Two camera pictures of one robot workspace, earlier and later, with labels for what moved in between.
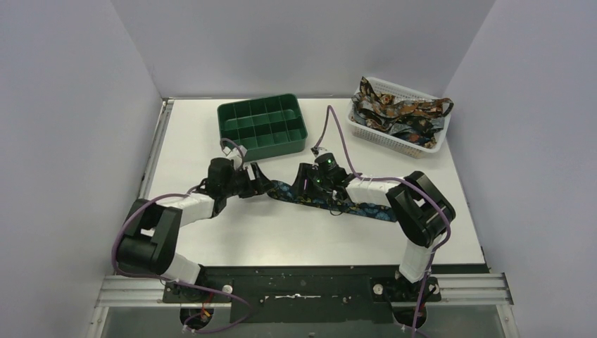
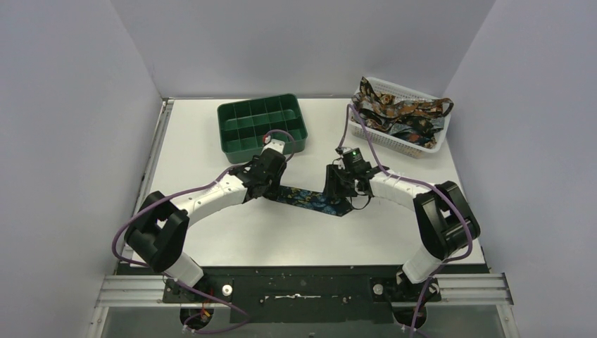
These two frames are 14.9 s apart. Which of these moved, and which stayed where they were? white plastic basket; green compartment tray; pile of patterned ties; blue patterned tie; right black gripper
Moved: blue patterned tie; right black gripper
Stayed: white plastic basket; green compartment tray; pile of patterned ties
